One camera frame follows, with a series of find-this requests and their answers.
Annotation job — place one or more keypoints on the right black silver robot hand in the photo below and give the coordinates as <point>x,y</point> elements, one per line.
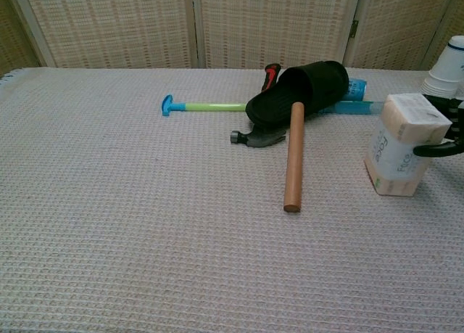
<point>455,111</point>

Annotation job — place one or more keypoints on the white tissue pack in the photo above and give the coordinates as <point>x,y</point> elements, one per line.
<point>398,148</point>

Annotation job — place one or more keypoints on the white paper cup stack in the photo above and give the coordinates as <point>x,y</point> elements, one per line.
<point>447,72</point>

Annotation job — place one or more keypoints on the woven folding screen panel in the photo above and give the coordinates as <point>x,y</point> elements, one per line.
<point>395,28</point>
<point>453,17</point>
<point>14,32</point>
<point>275,21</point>
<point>108,24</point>

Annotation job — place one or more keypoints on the blue drink can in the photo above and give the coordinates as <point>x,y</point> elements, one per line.
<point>357,89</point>

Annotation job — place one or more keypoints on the brass screen hinge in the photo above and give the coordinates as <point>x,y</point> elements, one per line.
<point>354,29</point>

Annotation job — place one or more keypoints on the black slipper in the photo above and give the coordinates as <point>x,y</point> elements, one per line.
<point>311,86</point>

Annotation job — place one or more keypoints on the wooden round rod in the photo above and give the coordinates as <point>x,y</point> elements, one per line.
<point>294,166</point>

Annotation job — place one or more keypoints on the red black claw hammer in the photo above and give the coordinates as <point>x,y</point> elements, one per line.
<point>259,139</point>

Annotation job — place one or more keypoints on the blue green water pump toy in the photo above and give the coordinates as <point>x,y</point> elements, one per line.
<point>210,107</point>

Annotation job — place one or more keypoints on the woven waffle tablecloth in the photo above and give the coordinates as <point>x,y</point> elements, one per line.
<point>145,220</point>

